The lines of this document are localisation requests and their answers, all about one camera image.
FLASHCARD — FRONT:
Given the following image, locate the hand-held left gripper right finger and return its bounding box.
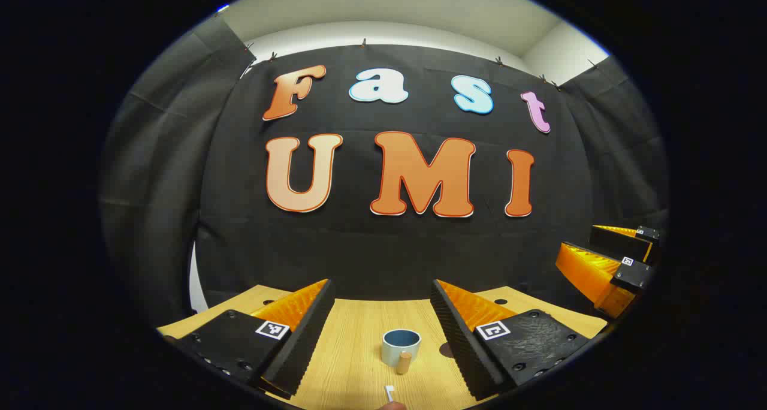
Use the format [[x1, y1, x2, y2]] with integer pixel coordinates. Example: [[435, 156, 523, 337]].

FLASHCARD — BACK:
[[430, 279, 592, 402]]

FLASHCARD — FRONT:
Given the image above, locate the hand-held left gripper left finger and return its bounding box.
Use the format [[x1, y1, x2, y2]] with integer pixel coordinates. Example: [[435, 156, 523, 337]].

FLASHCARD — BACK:
[[173, 278, 335, 400]]

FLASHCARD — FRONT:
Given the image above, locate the light blue cup wooden handle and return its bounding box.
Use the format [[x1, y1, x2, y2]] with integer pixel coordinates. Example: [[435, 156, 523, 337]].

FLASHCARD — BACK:
[[381, 329, 422, 375]]

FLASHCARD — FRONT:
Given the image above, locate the wooden desktop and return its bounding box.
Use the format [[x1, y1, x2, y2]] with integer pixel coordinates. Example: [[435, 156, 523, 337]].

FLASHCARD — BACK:
[[157, 284, 609, 410]]

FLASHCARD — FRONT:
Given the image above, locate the black backdrop cloth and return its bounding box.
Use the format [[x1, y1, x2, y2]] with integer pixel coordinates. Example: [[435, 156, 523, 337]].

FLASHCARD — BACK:
[[99, 14, 669, 327]]

